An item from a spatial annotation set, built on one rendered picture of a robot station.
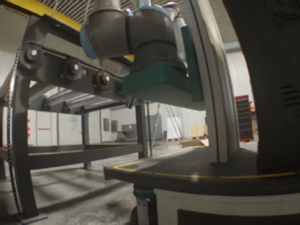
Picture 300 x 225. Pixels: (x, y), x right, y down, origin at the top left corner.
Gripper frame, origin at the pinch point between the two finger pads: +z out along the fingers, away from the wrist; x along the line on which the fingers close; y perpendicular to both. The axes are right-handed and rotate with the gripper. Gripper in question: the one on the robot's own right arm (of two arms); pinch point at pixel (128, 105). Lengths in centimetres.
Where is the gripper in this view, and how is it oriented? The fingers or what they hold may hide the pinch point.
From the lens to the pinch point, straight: 119.1
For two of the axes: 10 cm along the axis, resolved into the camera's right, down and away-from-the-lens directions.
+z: -3.4, 9.4, -0.3
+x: 4.9, 2.0, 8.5
